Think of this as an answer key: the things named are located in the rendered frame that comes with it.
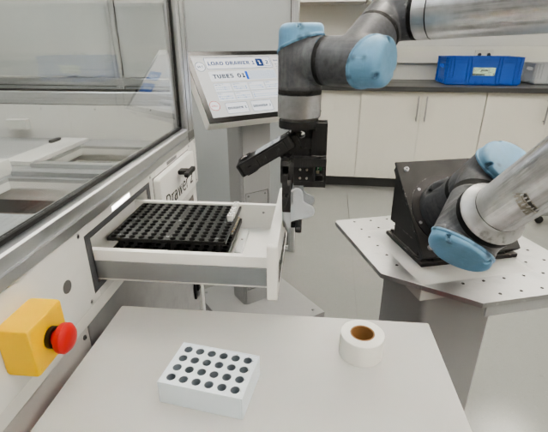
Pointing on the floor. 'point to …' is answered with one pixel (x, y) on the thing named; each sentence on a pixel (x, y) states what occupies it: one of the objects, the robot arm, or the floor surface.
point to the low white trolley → (101, 407)
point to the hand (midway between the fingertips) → (286, 222)
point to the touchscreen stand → (290, 303)
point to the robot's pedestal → (442, 310)
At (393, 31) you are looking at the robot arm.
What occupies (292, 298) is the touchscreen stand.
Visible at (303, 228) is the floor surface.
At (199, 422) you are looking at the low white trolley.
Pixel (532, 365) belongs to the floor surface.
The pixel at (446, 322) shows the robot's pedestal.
